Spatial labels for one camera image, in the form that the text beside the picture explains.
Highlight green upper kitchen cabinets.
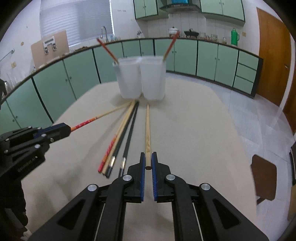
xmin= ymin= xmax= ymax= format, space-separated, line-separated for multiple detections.
xmin=133 ymin=0 xmax=245 ymax=26

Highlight black appliance on right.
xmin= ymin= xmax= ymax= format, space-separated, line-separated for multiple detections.
xmin=289 ymin=143 xmax=296 ymax=185

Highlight white pot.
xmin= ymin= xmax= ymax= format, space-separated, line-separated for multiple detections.
xmin=169 ymin=27 xmax=179 ymax=37

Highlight window blind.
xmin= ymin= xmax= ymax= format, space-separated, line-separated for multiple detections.
xmin=40 ymin=0 xmax=113 ymax=45

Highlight range hood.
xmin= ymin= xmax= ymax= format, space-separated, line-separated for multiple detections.
xmin=160 ymin=0 xmax=201 ymax=14

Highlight brown wooden stool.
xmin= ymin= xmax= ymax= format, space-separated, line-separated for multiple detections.
xmin=251 ymin=155 xmax=277 ymax=205

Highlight plain wooden chopstick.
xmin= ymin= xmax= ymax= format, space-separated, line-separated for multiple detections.
xmin=100 ymin=100 xmax=136 ymax=175

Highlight black chopstick silver band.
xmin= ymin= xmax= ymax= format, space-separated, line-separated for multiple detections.
xmin=105 ymin=100 xmax=137 ymax=178

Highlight glass jars on counter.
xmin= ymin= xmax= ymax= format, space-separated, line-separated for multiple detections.
xmin=199 ymin=32 xmax=227 ymax=44

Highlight white twin utensil holder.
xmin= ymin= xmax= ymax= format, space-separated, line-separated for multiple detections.
xmin=113 ymin=56 xmax=166 ymax=101

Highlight beige table mat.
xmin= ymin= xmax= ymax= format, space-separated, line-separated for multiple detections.
xmin=22 ymin=77 xmax=258 ymax=236

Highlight brown wooden door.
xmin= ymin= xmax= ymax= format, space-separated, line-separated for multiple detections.
xmin=257 ymin=8 xmax=292 ymax=106

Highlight chrome faucet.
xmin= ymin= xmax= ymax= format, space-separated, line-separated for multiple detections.
xmin=100 ymin=26 xmax=109 ymax=43

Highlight black wok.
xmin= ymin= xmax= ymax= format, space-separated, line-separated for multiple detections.
xmin=184 ymin=29 xmax=199 ymax=39

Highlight red patterned chopstick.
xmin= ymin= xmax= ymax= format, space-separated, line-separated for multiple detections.
xmin=163 ymin=31 xmax=180 ymax=62
xmin=98 ymin=100 xmax=136 ymax=173
xmin=70 ymin=101 xmax=134 ymax=133
xmin=96 ymin=38 xmax=119 ymax=65

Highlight cardboard box with label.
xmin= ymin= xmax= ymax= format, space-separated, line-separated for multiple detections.
xmin=31 ymin=30 xmax=70 ymax=69

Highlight green kitchen cabinets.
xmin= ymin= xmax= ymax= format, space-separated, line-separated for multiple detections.
xmin=1 ymin=39 xmax=263 ymax=133
xmin=133 ymin=0 xmax=245 ymax=26

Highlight green lower kitchen cabinets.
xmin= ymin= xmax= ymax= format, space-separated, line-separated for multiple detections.
xmin=1 ymin=39 xmax=263 ymax=133

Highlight wooden chopstick printed end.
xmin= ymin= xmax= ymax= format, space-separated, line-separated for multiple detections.
xmin=145 ymin=103 xmax=152 ymax=170

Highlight green thermos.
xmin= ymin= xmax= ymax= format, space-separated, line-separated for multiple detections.
xmin=231 ymin=28 xmax=240 ymax=46

